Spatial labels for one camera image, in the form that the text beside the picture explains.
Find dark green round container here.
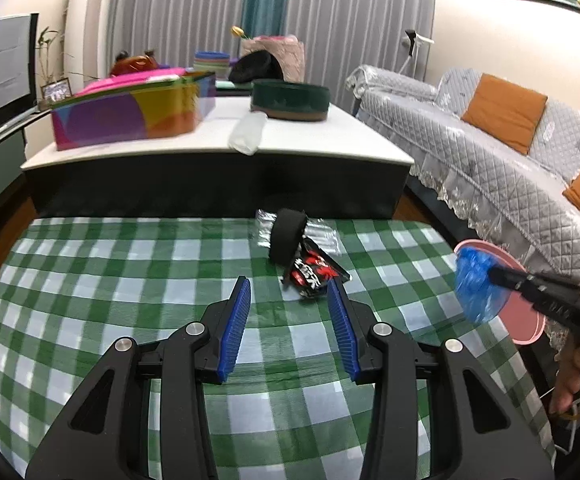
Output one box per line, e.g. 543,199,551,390
250,79,330,122

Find white black coffee table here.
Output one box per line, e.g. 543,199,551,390
22,96,414,220

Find stacked coloured bowls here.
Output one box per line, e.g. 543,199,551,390
192,51,232,79

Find grey curtain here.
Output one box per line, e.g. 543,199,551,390
107,0,435,110

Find green checkered cloth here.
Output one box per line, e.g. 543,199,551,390
0,218,556,479

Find translucent plastic bottle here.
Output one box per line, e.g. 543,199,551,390
228,110,267,156

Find pink plastic basin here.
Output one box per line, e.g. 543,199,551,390
454,238,546,346

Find pink patterned basket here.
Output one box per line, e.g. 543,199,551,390
239,35,306,82

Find small photo frame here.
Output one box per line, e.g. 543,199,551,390
40,77,73,104

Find clear plastic packaging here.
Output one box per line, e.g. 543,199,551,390
252,209,343,256

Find white standing air conditioner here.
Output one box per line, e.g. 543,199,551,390
63,0,112,94

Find black fabric roll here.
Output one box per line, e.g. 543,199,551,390
268,208,307,266

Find black bowl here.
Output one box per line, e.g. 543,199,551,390
228,50,284,84

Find red brown figurine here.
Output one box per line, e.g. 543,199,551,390
110,50,159,77

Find grey quilted sofa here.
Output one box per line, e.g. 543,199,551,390
346,65,580,278

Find colourful tin box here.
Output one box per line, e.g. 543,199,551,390
51,68,216,151

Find blue plastic bag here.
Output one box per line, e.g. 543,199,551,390
455,247,510,324

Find red black snack wrapper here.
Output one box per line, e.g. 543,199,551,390
281,236,351,298

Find covered television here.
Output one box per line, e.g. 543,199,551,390
0,13,38,126

